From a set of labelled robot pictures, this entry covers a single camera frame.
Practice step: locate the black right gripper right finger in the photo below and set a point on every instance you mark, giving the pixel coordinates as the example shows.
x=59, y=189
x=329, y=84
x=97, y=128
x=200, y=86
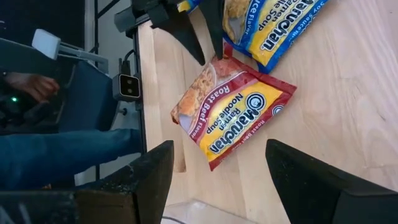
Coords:
x=311, y=193

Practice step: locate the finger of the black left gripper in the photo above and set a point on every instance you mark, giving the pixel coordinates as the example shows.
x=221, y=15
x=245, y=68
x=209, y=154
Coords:
x=214, y=21
x=180, y=25

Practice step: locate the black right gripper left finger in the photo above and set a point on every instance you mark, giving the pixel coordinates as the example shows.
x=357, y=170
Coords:
x=146, y=186

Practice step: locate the blue soy sauce ramen pack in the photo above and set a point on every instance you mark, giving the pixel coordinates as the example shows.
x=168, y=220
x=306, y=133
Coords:
x=186, y=4
x=280, y=28

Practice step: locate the red roast beef ramen pack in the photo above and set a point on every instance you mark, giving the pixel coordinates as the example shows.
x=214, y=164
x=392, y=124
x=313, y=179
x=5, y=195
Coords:
x=236, y=112

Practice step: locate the person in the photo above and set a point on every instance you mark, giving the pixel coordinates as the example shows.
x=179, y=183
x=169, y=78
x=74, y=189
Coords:
x=62, y=155

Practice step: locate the dark blue chair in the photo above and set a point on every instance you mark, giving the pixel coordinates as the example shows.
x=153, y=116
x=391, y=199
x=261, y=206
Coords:
x=87, y=99

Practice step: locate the white block on grey bar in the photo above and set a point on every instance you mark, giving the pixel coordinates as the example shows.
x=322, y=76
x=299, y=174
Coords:
x=46, y=43

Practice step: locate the person's hand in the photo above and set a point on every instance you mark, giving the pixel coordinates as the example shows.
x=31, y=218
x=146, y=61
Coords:
x=34, y=87

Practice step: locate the black controller with green light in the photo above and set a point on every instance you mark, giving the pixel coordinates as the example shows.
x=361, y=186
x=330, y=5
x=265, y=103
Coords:
x=18, y=115

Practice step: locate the black table frame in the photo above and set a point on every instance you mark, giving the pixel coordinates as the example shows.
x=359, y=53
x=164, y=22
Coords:
x=142, y=130

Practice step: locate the small black grey camera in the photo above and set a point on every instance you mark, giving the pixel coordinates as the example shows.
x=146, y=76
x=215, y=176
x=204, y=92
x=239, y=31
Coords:
x=127, y=87

